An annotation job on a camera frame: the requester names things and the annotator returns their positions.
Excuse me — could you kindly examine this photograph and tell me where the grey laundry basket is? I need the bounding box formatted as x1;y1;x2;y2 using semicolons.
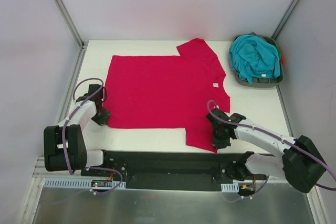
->
228;31;286;90

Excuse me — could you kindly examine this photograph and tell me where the white slotted cable duct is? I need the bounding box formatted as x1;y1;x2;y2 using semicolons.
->
44;178;126;190

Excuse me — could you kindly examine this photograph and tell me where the aluminium front rail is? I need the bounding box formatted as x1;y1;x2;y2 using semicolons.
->
33;155;318;184

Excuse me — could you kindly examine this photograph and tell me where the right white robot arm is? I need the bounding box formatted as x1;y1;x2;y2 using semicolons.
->
206;108;327;193

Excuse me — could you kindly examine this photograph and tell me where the right white cable duct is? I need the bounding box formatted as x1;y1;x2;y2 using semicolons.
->
220;183;239;193

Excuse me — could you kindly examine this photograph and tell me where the teal t shirt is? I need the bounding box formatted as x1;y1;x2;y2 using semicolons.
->
228;34;281;84

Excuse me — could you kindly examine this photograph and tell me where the green t shirt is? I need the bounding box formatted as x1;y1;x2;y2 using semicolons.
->
276;46;284;65

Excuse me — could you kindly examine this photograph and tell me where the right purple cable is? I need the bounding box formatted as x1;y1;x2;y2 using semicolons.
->
207;100;336;204

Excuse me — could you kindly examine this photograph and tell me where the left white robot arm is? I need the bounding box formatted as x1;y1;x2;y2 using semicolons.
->
44;84;111;176

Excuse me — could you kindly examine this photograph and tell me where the left aluminium frame post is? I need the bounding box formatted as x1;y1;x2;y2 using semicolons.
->
54;0;85;49

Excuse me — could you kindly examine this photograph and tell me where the pink t shirt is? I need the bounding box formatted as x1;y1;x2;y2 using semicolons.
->
104;38;230;152

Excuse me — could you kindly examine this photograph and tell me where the right aluminium frame post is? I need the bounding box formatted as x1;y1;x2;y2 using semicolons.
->
271;0;301;40

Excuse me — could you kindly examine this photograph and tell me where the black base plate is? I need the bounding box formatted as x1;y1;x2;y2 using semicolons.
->
80;149;266;192

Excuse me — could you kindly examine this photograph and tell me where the purple cable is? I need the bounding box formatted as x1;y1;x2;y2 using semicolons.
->
52;77;124;206
207;100;336;204

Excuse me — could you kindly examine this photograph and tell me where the aluminium frame post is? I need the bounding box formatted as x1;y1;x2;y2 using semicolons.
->
271;0;301;40
54;0;85;49

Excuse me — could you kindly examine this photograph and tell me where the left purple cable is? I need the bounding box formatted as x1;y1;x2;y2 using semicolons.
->
52;77;124;206

